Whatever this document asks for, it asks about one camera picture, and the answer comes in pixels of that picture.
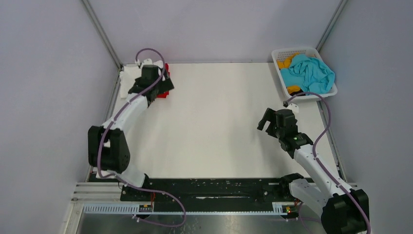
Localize white t shirt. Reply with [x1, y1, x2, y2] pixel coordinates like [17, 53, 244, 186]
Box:
[119, 60, 169, 99]

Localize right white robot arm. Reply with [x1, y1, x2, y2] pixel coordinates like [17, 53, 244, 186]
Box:
[257, 108, 372, 234]

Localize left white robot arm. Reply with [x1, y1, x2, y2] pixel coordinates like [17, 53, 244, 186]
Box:
[88, 61, 174, 200]

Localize folded red t shirt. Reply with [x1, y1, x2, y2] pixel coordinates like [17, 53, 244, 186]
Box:
[154, 63, 170, 99]

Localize white plastic laundry basket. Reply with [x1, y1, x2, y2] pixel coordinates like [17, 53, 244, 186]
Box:
[271, 47, 338, 101]

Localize yellow t shirt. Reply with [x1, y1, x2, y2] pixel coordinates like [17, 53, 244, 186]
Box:
[276, 53, 302, 96]

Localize teal t shirt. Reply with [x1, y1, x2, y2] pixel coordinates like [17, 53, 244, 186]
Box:
[280, 54, 336, 95]

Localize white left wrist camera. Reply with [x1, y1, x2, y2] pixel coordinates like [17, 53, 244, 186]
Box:
[135, 58, 153, 67]

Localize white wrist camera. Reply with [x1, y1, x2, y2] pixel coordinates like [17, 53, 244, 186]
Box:
[135, 58, 153, 67]
[283, 101, 299, 114]

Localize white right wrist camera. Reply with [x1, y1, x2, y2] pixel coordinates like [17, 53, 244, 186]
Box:
[283, 101, 299, 114]

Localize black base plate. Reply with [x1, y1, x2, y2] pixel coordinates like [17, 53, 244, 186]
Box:
[120, 178, 295, 213]

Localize aluminium frame rail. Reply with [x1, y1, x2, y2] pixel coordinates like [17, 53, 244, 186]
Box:
[72, 178, 294, 215]

